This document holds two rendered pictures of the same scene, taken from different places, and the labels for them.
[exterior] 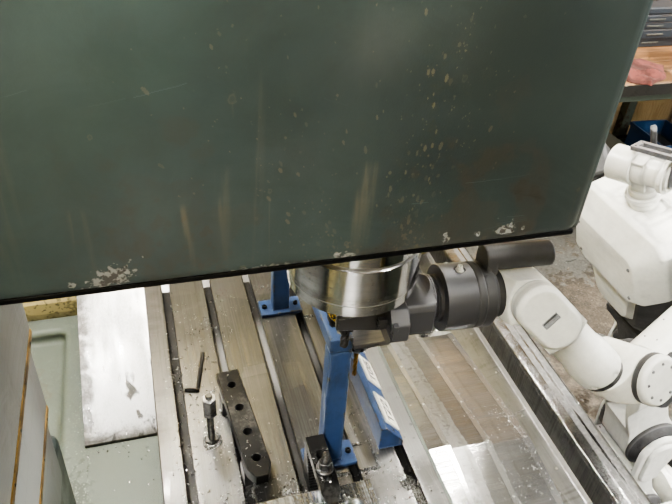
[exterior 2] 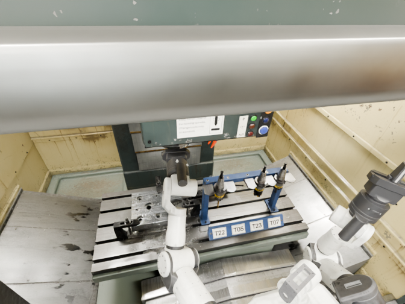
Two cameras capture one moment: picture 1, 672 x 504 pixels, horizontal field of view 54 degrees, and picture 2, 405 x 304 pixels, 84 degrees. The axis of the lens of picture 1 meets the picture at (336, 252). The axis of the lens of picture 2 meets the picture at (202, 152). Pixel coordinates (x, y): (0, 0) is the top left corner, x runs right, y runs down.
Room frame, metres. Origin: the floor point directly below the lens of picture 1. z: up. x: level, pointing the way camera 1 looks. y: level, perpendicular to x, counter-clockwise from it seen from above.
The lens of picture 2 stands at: (0.82, -0.81, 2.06)
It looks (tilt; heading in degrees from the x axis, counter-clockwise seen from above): 39 degrees down; 94
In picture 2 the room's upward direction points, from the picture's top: 3 degrees clockwise
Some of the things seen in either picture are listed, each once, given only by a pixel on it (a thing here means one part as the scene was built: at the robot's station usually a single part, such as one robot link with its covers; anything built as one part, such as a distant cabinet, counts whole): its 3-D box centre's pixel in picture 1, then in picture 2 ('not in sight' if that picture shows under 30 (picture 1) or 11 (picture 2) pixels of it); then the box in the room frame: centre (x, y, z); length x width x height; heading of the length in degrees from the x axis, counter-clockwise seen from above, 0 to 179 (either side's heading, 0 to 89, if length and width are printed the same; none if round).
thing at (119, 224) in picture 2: not in sight; (127, 226); (0.39, -0.17, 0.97); 0.13 x 0.03 x 0.15; 19
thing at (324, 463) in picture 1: (322, 477); (188, 207); (0.70, -0.01, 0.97); 0.13 x 0.03 x 0.15; 19
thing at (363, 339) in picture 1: (371, 335); (209, 190); (0.81, -0.07, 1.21); 0.07 x 0.05 x 0.01; 109
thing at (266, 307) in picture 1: (280, 259); (276, 190); (1.21, 0.12, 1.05); 0.10 x 0.05 x 0.30; 109
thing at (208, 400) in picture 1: (210, 418); not in sight; (0.81, 0.21, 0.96); 0.03 x 0.03 x 0.13
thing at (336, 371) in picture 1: (333, 406); (205, 202); (0.79, -0.02, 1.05); 0.10 x 0.05 x 0.30; 109
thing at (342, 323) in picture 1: (361, 322); not in sight; (0.61, -0.04, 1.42); 0.06 x 0.02 x 0.03; 105
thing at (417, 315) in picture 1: (422, 297); (176, 161); (0.66, -0.12, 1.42); 0.13 x 0.12 x 0.10; 15
